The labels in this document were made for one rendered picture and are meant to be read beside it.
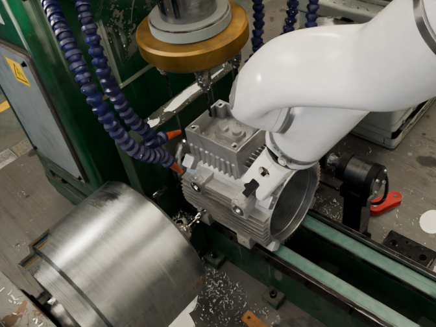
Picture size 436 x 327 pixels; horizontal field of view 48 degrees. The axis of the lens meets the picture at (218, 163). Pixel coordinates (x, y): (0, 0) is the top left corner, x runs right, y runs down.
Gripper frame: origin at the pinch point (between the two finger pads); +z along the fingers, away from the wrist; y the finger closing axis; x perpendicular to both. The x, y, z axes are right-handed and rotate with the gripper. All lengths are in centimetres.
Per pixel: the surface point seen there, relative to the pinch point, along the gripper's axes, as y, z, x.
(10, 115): 33, 212, 145
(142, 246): -21.6, -1.5, 5.2
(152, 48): -2.7, -12.5, 24.8
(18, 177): -16, 65, 51
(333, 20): 42.5, 0.5, 13.4
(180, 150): 1.1, 13.0, 15.8
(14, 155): 1, 128, 85
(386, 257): 11.5, 6.0, -26.1
